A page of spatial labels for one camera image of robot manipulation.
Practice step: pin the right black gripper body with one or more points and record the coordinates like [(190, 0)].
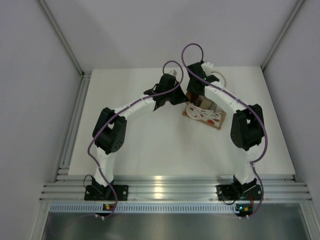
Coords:
[(190, 87)]

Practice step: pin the right aluminium frame post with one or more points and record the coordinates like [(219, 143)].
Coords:
[(289, 22)]

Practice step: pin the slotted cable duct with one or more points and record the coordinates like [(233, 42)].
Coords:
[(122, 207)]

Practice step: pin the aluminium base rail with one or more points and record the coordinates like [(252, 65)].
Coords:
[(70, 188)]

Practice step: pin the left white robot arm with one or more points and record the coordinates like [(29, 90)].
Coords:
[(110, 131)]

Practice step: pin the watermelon print canvas bag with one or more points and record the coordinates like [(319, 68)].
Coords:
[(213, 117)]

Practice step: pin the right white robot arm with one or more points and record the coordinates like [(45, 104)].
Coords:
[(247, 131)]

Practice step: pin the left black mount plate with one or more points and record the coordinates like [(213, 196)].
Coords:
[(101, 193)]

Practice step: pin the aluminium frame post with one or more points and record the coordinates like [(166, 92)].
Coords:
[(289, 22), (60, 35)]

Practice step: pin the left aluminium frame post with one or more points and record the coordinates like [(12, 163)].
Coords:
[(60, 35)]

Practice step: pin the clear bottle dark cap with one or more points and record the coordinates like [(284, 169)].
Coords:
[(204, 102)]

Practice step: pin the right black mount plate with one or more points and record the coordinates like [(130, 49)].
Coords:
[(239, 192)]

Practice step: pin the black mount plate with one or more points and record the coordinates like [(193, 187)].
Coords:
[(239, 192), (101, 193)]

